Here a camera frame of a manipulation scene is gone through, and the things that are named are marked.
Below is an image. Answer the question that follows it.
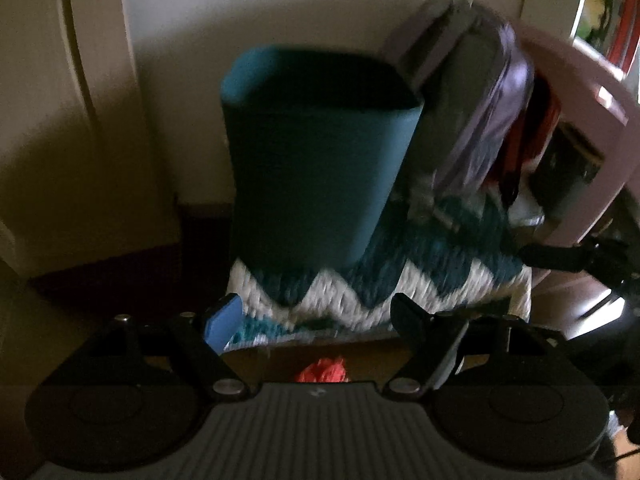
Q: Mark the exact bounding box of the pink chair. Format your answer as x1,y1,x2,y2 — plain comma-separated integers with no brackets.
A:
515,20,640,341

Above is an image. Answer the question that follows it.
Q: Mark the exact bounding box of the beige wooden door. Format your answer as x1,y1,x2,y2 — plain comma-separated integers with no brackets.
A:
0,0,182,281

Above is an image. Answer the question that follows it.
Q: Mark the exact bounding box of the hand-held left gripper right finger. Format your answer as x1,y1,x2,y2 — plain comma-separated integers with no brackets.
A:
387,292,568,404

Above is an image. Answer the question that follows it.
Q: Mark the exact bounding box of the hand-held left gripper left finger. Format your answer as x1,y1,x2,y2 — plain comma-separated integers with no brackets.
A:
75,294,251,404

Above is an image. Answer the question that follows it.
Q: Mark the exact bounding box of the black bag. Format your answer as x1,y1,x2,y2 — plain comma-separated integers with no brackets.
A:
530,124,607,212

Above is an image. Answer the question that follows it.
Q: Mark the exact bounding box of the red wrapper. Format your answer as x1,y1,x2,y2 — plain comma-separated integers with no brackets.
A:
295,356,348,385

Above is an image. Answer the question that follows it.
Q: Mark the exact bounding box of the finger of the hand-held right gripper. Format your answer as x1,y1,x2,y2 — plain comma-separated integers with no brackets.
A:
519,242,591,273

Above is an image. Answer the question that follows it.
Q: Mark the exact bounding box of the teal white zigzag quilted blanket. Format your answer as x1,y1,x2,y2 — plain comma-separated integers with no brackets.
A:
227,195,533,347

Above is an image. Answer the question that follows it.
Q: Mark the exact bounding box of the teal plastic waste bin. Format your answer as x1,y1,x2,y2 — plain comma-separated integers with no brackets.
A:
220,45,426,273

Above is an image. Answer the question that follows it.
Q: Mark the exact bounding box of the purple grey backpack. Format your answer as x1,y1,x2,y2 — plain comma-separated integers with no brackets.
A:
382,0,536,226

